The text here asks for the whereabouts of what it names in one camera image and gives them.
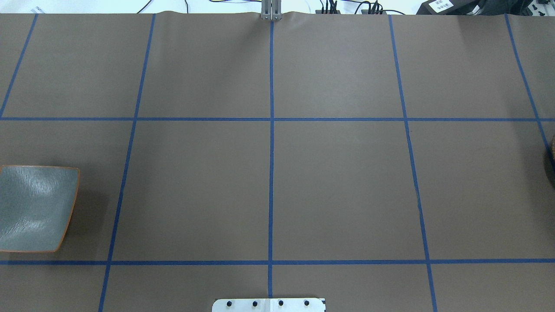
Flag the black usb hub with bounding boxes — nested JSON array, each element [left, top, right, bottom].
[[359, 1, 386, 15], [315, 0, 340, 15]]

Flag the black usb hub near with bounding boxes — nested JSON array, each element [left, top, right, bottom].
[[359, 1, 386, 15]]

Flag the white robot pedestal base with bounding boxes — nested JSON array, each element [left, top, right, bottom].
[[212, 298, 326, 312]]

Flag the black usb hub far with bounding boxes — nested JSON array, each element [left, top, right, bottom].
[[315, 0, 340, 15]]

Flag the brown wicker basket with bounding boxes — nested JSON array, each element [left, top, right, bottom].
[[544, 136, 555, 189]]

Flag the grey square plate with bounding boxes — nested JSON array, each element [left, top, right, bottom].
[[0, 165, 81, 253]]

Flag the aluminium frame post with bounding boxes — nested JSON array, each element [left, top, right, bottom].
[[261, 0, 283, 22]]

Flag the black power adapter box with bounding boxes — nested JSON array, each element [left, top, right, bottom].
[[416, 0, 487, 16]]

